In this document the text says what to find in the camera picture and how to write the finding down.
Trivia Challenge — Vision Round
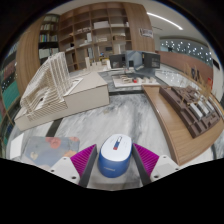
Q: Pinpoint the bookshelf with colourful books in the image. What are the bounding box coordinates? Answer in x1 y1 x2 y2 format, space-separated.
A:
0 41 22 158

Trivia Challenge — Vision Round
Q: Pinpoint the group of small spot lights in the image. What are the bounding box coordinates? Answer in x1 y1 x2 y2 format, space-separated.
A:
160 38 214 65

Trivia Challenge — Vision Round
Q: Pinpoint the floral print mouse pad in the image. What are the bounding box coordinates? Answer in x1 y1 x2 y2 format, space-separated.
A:
20 135 81 170

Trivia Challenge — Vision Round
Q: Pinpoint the white wall sign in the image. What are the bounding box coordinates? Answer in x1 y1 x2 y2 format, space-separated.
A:
138 27 155 39

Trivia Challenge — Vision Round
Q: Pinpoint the dark bookshelf with books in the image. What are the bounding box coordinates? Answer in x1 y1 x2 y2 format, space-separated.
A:
37 13 61 65

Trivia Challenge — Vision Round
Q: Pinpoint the grey display model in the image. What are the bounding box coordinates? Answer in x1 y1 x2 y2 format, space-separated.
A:
109 49 162 72

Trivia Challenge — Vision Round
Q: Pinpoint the blue and white computer mouse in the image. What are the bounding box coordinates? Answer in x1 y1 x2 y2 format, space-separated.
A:
97 133 133 179

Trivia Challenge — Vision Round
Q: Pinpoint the white architectural building model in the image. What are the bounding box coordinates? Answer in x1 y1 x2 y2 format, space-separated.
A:
13 51 111 132

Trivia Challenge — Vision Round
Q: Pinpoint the brown model on wooden board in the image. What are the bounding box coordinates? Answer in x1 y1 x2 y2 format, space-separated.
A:
142 83 224 167

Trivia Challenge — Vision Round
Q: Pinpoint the long ceiling light strip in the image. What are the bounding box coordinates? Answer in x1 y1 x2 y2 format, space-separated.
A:
146 11 185 31

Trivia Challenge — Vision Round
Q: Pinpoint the wooden shelf unit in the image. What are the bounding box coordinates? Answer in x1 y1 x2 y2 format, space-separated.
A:
57 2 133 73

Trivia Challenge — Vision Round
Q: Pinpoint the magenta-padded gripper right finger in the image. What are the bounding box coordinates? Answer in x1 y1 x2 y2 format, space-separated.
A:
131 142 181 187

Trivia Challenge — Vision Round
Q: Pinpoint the small model on white base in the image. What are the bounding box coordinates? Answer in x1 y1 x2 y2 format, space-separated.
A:
111 73 161 89

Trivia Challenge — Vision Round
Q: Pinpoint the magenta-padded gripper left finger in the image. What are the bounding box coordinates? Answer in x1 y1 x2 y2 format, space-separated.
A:
49 143 99 189

